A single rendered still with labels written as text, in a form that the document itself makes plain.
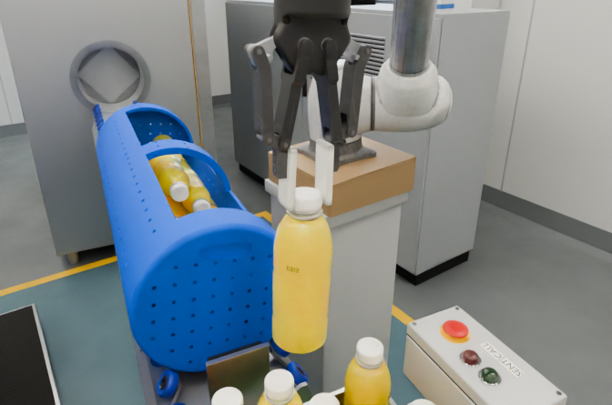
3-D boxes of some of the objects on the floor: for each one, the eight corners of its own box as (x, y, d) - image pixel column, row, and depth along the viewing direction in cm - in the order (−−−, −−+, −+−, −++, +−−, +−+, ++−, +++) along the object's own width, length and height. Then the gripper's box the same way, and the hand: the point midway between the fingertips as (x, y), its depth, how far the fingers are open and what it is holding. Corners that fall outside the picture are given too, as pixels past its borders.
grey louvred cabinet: (283, 158, 450) (280, -3, 395) (471, 259, 287) (511, 10, 232) (232, 170, 422) (221, -1, 366) (409, 290, 259) (437, 14, 203)
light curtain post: (224, 296, 254) (197, -51, 189) (228, 302, 249) (200, -52, 184) (213, 299, 252) (181, -52, 186) (217, 306, 247) (184, -53, 181)
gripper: (365, -19, 51) (351, 183, 59) (216, -29, 44) (222, 202, 52) (408, -22, 45) (385, 205, 53) (242, -35, 38) (245, 229, 46)
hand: (305, 175), depth 51 cm, fingers closed on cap, 4 cm apart
